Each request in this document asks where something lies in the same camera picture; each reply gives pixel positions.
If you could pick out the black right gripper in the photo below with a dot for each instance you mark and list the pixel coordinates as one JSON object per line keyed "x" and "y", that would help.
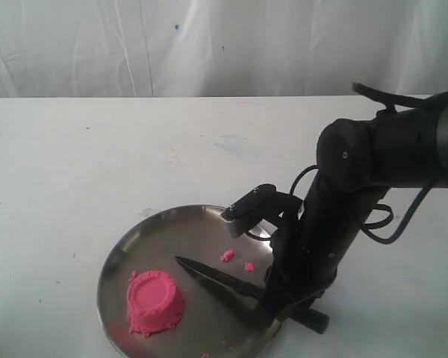
{"x": 291, "y": 283}

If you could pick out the black serrated knife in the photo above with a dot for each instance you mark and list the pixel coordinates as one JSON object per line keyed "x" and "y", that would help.
{"x": 220, "y": 279}

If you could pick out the pink putty mound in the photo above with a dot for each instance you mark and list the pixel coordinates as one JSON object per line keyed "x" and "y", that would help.
{"x": 155, "y": 303}

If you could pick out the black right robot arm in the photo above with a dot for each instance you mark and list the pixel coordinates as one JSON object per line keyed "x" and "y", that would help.
{"x": 358, "y": 162}

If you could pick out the pink crumb right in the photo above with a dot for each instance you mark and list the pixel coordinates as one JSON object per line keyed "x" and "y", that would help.
{"x": 249, "y": 267}

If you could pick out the pink crumb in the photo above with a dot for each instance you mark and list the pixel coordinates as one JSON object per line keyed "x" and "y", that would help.
{"x": 227, "y": 255}
{"x": 249, "y": 267}

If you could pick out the round steel plate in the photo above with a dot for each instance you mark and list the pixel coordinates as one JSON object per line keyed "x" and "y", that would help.
{"x": 217, "y": 322}

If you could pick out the pink crumb left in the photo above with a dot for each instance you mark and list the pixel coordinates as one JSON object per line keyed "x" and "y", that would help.
{"x": 227, "y": 255}

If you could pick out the white backdrop curtain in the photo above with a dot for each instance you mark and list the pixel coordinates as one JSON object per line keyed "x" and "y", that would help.
{"x": 221, "y": 48}

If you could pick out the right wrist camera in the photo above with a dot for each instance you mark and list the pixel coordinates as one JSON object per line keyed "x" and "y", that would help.
{"x": 248, "y": 211}

